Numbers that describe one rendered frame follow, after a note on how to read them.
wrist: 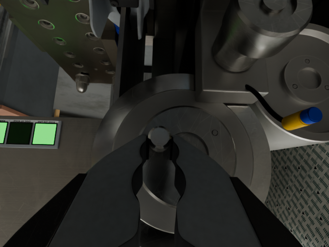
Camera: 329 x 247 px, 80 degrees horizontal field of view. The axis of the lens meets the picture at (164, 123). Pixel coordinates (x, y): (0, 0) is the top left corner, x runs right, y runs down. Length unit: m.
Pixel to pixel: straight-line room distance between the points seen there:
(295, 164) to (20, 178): 0.56
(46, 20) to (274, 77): 0.35
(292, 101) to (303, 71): 0.03
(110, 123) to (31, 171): 0.43
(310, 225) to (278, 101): 0.18
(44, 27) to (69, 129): 0.24
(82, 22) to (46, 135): 0.30
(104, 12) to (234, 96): 0.15
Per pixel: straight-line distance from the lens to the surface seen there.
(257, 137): 0.19
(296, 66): 0.23
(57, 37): 0.44
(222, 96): 0.16
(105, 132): 0.17
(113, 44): 0.39
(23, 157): 0.59
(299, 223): 0.35
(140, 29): 0.19
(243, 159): 0.17
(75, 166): 0.53
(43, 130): 0.57
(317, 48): 0.26
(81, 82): 0.56
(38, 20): 0.42
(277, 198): 0.39
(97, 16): 0.21
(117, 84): 0.19
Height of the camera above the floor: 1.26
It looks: 13 degrees down
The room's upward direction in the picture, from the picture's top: 179 degrees counter-clockwise
